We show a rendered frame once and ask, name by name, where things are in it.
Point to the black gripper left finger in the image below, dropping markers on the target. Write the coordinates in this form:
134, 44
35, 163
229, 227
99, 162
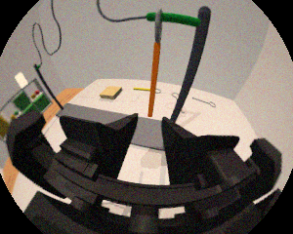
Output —
112, 139

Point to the tan flat block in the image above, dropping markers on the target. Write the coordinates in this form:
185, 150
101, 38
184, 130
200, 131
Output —
111, 92

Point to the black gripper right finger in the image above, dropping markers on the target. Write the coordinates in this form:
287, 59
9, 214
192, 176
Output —
184, 150

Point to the brown rod with grey tip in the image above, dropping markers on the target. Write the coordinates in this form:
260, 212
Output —
156, 52

